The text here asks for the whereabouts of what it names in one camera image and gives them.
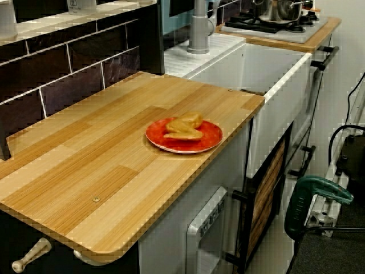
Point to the brown toy chicken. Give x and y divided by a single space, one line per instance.
182 127

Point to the red plate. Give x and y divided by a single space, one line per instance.
211 140

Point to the white toy kitchen cabinet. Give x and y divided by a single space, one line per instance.
171 228

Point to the black framed wooden basket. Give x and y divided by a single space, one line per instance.
268 185

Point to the white toy sink unit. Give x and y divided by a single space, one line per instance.
256 71

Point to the wide dark upright panel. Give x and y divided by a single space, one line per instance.
151 42

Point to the grey toy faucet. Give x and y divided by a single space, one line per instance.
198 34

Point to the grey toy oven panel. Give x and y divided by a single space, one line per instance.
194 257

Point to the black burner grate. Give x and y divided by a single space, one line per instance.
248 24

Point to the grey toy stove top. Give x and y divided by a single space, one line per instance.
302 35

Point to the silver cooking pot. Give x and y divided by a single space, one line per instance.
279 12

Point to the large white lidded jar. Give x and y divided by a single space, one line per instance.
81 7

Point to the black equipment box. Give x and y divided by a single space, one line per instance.
353 154

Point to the dark cabinet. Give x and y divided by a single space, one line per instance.
57 257

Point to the aluminium frame rail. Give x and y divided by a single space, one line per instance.
322 211

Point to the narrow dark upright post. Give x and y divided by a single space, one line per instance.
4 137

